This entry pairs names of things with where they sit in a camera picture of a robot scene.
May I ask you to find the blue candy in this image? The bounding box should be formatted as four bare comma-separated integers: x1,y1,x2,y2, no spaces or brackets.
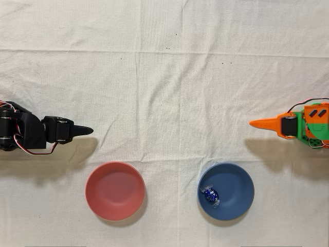
199,184,222,209

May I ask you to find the red bowl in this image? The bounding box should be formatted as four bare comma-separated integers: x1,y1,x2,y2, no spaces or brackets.
85,161,146,222

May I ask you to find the blue bowl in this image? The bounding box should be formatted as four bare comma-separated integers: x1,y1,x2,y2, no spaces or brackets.
197,162,255,221

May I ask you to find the white wrinkled tablecloth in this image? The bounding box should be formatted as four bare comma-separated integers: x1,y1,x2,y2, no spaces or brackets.
0,0,329,247

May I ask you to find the white red looped cable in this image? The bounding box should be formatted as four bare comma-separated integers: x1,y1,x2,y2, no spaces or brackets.
14,132,59,155

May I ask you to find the dark arched gripper cable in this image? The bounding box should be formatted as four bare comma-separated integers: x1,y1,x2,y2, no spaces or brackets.
287,97,329,114

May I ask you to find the white red short cable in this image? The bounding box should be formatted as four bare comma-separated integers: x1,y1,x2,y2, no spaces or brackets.
307,137,327,149

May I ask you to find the red white wire bundle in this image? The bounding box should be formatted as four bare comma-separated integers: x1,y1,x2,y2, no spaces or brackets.
0,99,19,113

